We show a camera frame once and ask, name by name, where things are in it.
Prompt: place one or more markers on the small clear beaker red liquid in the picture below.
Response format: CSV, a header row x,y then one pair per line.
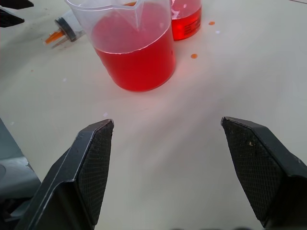
x,y
185,25

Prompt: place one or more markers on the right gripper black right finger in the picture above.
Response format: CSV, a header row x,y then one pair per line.
x,y
268,177

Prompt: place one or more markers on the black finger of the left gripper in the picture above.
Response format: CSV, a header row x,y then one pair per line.
x,y
14,3
9,19

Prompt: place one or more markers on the clear syringe orange plunger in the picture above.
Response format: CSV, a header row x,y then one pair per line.
x,y
68,26

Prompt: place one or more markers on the large clear beaker red liquid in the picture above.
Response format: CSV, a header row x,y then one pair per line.
x,y
141,64

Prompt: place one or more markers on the silver robot body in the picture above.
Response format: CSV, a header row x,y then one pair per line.
x,y
12,167

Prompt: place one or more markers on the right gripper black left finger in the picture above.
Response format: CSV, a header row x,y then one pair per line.
x,y
67,182

